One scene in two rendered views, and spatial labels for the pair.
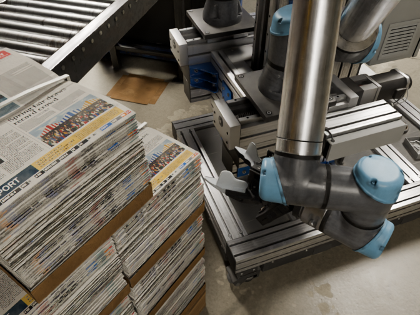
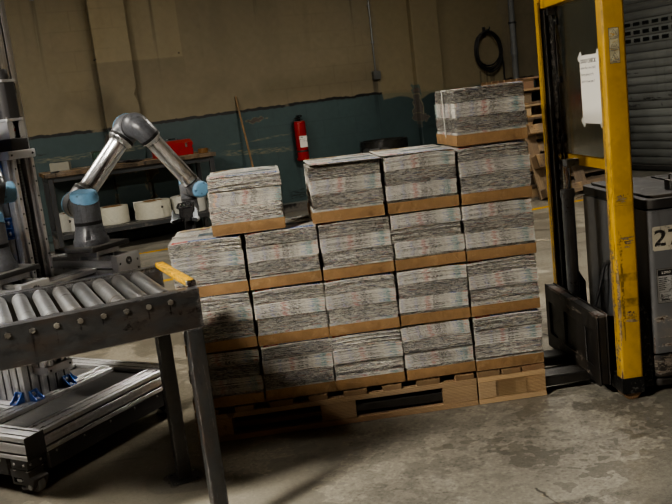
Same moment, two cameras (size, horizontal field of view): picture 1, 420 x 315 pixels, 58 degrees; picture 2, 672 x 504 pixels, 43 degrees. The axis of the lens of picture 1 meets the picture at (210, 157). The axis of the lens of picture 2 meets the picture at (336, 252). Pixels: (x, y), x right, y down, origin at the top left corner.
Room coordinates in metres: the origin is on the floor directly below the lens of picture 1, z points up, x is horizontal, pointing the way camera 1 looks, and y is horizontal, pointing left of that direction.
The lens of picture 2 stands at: (2.44, 3.21, 1.30)
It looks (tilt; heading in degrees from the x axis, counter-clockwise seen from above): 10 degrees down; 230
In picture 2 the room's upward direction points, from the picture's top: 7 degrees counter-clockwise
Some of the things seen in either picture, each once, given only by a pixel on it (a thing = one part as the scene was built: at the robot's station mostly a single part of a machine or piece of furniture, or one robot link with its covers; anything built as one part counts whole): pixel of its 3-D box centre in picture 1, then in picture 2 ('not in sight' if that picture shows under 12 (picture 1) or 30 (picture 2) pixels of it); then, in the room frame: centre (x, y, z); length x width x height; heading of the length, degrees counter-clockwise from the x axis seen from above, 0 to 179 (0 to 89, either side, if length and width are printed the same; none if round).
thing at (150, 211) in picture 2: not in sight; (132, 194); (-1.83, -5.25, 0.55); 1.80 x 0.70 x 1.09; 163
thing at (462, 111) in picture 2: not in sight; (488, 240); (-0.30, 0.93, 0.65); 0.39 x 0.30 x 1.29; 54
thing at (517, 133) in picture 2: not in sight; (488, 244); (-0.30, 0.93, 0.63); 0.38 x 0.29 x 0.97; 54
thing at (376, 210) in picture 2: not in sight; (344, 208); (0.18, 0.58, 0.86); 0.38 x 0.29 x 0.04; 54
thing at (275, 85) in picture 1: (285, 72); (90, 232); (0.93, -0.22, 0.87); 0.15 x 0.15 x 0.10
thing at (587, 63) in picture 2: not in sight; (583, 77); (-0.67, 1.20, 1.28); 0.57 x 0.01 x 0.65; 54
